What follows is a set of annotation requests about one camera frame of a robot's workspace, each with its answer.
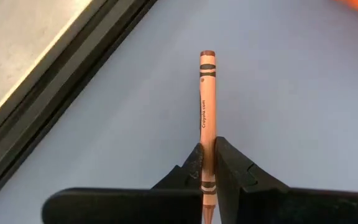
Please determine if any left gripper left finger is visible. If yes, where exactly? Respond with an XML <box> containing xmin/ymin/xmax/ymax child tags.
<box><xmin>41</xmin><ymin>142</ymin><xmax>204</xmax><ymax>224</ymax></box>

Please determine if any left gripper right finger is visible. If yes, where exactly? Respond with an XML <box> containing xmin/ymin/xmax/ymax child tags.
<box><xmin>214</xmin><ymin>136</ymin><xmax>358</xmax><ymax>224</ymax></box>

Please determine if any red crayon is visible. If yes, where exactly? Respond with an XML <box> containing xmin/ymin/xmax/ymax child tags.
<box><xmin>199</xmin><ymin>50</ymin><xmax>218</xmax><ymax>224</ymax></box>

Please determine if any black aluminium table frame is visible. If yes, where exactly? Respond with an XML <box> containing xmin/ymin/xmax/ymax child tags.
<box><xmin>0</xmin><ymin>0</ymin><xmax>158</xmax><ymax>213</ymax></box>

